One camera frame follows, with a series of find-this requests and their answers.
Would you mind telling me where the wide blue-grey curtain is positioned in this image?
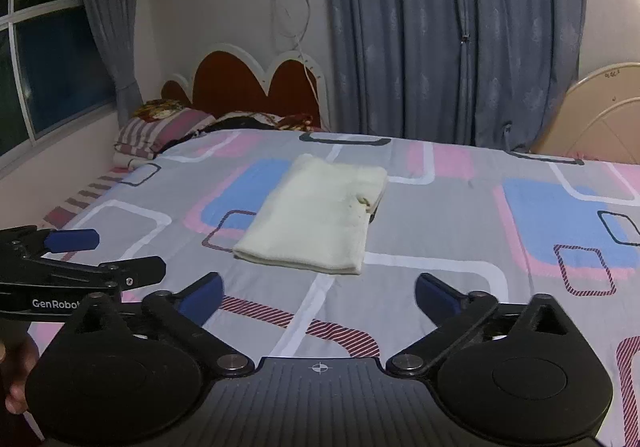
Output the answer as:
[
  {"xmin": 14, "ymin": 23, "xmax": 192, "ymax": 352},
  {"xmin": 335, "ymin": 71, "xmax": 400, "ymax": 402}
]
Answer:
[{"xmin": 320, "ymin": 0, "xmax": 587, "ymax": 154}]

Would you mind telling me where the white charger cable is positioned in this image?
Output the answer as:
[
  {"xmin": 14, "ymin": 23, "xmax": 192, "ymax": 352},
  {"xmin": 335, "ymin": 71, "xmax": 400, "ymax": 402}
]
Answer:
[{"xmin": 271, "ymin": 0, "xmax": 322, "ymax": 104}]

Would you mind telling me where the pink striped mattress sheet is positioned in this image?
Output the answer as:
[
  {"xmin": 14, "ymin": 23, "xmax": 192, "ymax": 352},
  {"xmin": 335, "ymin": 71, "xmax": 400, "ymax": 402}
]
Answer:
[{"xmin": 39, "ymin": 166, "xmax": 132, "ymax": 230}]

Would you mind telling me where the dark floral blanket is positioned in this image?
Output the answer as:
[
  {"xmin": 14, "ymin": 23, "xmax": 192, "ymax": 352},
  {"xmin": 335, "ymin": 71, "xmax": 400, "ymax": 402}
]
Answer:
[{"xmin": 202, "ymin": 111, "xmax": 322, "ymax": 134}]

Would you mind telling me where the cream round folding table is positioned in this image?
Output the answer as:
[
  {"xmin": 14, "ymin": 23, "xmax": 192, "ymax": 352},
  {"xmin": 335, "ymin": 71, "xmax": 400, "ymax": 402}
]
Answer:
[{"xmin": 529, "ymin": 62, "xmax": 640, "ymax": 166}]

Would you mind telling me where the person's left hand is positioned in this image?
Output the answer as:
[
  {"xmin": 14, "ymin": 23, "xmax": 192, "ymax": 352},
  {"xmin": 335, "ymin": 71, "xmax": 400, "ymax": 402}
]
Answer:
[{"xmin": 0, "ymin": 333, "xmax": 41, "ymax": 416}]

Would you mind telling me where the red headboard with white trim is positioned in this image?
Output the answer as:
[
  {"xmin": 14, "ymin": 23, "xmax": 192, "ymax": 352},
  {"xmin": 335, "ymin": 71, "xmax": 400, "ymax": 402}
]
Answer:
[{"xmin": 161, "ymin": 43, "xmax": 329, "ymax": 130}]

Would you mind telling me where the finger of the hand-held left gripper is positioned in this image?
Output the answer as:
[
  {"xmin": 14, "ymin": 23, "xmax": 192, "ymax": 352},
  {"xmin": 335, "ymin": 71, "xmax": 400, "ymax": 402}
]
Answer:
[
  {"xmin": 0, "ymin": 255, "xmax": 167, "ymax": 290},
  {"xmin": 0, "ymin": 225, "xmax": 100, "ymax": 261}
]

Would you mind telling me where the floral patterned cloth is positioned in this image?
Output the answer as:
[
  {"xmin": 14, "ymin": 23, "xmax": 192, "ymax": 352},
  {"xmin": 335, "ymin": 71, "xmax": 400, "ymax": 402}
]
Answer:
[{"xmin": 131, "ymin": 98, "xmax": 192, "ymax": 124}]

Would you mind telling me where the pink striped pillow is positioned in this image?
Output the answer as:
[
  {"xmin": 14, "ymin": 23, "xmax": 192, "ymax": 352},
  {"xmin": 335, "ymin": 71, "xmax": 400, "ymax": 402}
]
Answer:
[{"xmin": 112, "ymin": 107, "xmax": 217, "ymax": 172}]

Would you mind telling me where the narrow blue-grey window curtain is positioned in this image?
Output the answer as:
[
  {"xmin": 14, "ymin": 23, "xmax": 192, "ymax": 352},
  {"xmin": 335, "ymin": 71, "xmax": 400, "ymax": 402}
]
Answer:
[{"xmin": 74, "ymin": 0, "xmax": 147, "ymax": 126}]

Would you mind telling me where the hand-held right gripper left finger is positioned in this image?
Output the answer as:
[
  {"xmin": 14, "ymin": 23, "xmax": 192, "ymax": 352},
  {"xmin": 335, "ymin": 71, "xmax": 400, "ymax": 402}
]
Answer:
[{"xmin": 62, "ymin": 272, "xmax": 256, "ymax": 378}]

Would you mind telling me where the window with white frame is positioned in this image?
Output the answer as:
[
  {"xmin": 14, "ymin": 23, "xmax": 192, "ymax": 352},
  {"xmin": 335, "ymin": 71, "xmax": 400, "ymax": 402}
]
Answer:
[{"xmin": 0, "ymin": 0, "xmax": 119, "ymax": 162}]

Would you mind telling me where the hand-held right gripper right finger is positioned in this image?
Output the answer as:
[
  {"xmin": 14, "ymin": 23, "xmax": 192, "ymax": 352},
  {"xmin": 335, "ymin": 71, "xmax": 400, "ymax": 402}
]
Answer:
[{"xmin": 386, "ymin": 272, "xmax": 577, "ymax": 377}]

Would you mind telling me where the patterned grey pink bedsheet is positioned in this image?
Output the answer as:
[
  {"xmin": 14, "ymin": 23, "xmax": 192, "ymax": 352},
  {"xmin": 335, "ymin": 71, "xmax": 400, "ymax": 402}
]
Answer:
[{"xmin": 27, "ymin": 128, "xmax": 640, "ymax": 447}]

